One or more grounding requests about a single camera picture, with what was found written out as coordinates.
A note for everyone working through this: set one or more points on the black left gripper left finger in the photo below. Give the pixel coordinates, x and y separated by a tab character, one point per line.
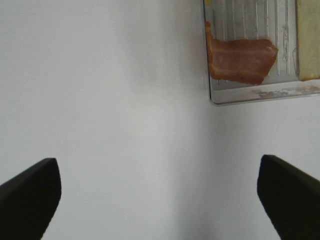
29	201

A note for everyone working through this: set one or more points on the pink bacon strip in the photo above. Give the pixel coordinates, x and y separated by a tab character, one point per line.
244	61

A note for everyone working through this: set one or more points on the white bread slice left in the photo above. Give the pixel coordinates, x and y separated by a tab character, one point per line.
308	32

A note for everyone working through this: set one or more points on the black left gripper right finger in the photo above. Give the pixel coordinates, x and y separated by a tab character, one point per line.
290	198

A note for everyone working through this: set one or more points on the clear left plastic container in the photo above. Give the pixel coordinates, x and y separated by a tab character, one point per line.
275	20

